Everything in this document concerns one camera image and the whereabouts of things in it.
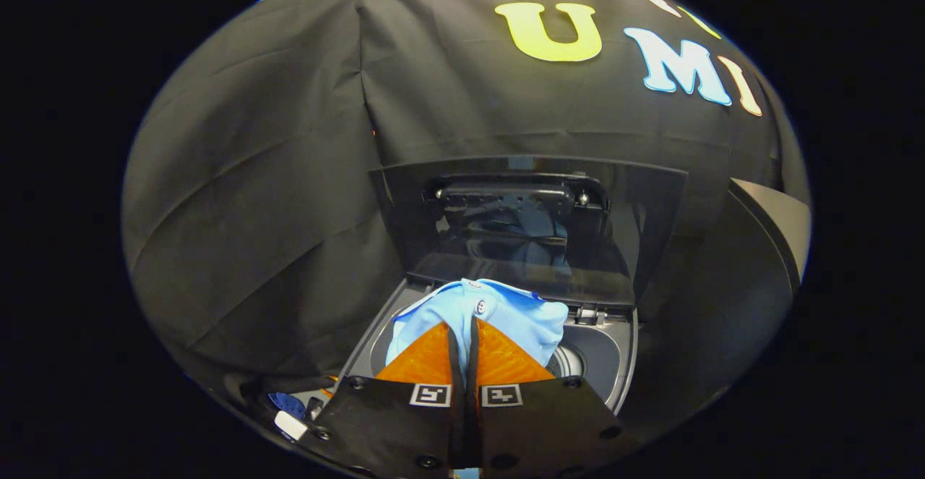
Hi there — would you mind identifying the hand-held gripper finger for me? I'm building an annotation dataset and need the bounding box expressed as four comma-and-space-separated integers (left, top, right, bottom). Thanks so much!
298, 322, 467, 478
465, 316, 638, 477

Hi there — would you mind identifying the light blue polo shirt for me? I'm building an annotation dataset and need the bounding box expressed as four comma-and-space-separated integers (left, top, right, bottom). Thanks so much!
385, 278, 570, 387

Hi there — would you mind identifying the grey washing machine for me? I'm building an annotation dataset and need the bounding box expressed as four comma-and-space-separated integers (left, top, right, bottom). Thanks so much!
336, 277, 641, 416

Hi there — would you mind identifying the dark washing machine lid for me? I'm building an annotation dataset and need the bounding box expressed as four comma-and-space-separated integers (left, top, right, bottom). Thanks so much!
369, 155, 688, 311

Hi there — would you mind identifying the black backdrop cloth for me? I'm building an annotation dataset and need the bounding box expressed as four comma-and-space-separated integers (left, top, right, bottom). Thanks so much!
121, 0, 812, 422

